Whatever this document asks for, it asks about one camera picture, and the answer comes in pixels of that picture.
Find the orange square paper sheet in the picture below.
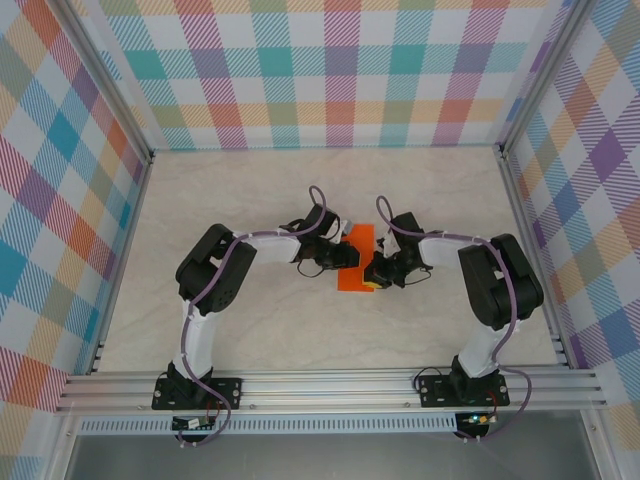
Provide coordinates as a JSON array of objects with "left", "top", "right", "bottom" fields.
[{"left": 335, "top": 223, "right": 377, "bottom": 294}]

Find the grey metal panel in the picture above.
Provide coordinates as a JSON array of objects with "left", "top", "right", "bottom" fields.
[{"left": 64, "top": 432, "right": 601, "bottom": 480}]

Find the right gripper thin black wire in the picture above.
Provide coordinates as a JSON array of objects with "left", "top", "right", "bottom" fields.
[{"left": 399, "top": 263, "right": 434, "bottom": 289}]

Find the gripper thin black wire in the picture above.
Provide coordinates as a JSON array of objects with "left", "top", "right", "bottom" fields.
[
  {"left": 399, "top": 263, "right": 434, "bottom": 289},
  {"left": 296, "top": 258, "right": 327, "bottom": 281}
]

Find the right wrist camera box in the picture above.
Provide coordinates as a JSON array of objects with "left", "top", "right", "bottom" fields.
[{"left": 375, "top": 230, "right": 402, "bottom": 260}]

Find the left gripper thin black wire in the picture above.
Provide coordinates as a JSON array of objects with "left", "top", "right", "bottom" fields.
[{"left": 296, "top": 258, "right": 327, "bottom": 281}]

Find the thin black base wire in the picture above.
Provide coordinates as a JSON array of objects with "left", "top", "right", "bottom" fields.
[{"left": 413, "top": 366, "right": 454, "bottom": 396}]

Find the aluminium mounting rail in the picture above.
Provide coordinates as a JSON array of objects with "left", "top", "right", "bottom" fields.
[{"left": 54, "top": 368, "right": 609, "bottom": 414}]

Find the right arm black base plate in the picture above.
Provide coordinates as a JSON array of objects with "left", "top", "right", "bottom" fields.
[{"left": 418, "top": 374, "right": 510, "bottom": 409}]

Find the aluminium table side rail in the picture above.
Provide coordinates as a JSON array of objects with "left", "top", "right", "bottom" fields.
[
  {"left": 494, "top": 147, "right": 575, "bottom": 371},
  {"left": 87, "top": 152, "right": 156, "bottom": 376}
]

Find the slotted grey cable duct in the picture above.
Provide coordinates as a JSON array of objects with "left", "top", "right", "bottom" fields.
[{"left": 78, "top": 417, "right": 459, "bottom": 435}]

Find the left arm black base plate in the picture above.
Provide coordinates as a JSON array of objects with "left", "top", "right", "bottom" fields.
[{"left": 152, "top": 377, "right": 243, "bottom": 411}]

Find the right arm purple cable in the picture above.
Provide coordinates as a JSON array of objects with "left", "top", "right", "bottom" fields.
[{"left": 374, "top": 194, "right": 534, "bottom": 444}]

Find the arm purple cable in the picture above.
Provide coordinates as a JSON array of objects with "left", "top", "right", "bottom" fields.
[
  {"left": 177, "top": 185, "right": 331, "bottom": 447},
  {"left": 374, "top": 194, "right": 534, "bottom": 444}
]

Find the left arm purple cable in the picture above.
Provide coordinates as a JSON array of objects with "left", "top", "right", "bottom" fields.
[{"left": 177, "top": 185, "right": 331, "bottom": 447}]

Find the aluminium frame post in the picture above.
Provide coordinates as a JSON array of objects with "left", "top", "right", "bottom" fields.
[
  {"left": 49, "top": 0, "right": 155, "bottom": 166},
  {"left": 493, "top": 0, "right": 602, "bottom": 154}
]

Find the aluminium frame leg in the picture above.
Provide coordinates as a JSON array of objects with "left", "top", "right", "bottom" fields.
[
  {"left": 581, "top": 408, "right": 617, "bottom": 480},
  {"left": 44, "top": 413, "right": 84, "bottom": 480}
]

